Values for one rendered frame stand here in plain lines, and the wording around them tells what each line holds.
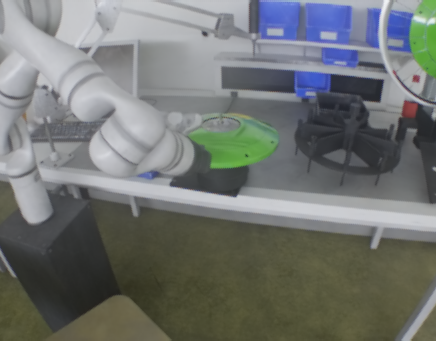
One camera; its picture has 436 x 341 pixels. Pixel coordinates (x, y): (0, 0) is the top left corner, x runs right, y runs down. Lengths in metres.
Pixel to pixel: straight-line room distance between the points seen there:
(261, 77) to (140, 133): 1.38
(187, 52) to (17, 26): 1.35
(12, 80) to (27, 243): 0.48
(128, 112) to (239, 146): 0.43
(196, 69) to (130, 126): 1.43
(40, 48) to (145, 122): 0.21
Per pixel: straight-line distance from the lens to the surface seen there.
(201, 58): 1.78
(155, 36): 1.85
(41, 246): 0.95
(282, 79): 1.72
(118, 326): 0.99
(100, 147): 0.40
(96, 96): 0.42
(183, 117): 0.56
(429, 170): 1.07
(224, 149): 0.76
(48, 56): 0.49
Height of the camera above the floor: 1.43
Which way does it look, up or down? 31 degrees down
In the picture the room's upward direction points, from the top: 2 degrees counter-clockwise
